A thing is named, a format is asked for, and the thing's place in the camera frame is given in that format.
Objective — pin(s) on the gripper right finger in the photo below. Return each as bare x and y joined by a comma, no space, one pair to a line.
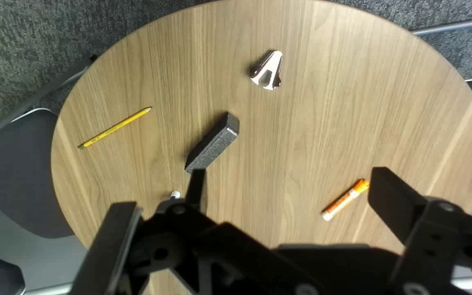
432,229

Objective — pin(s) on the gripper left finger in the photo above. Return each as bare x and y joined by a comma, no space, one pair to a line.
115,246

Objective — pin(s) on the dark grey duster block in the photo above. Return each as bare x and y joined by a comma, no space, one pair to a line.
213,143

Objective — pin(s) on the white and blue pen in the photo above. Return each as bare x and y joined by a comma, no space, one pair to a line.
175,194

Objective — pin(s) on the orange and white marker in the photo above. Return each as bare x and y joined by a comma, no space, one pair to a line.
344,200

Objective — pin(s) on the yellow pencil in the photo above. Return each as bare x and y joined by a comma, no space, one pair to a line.
115,127

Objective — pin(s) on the silver staple remover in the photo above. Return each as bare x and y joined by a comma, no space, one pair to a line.
269,69

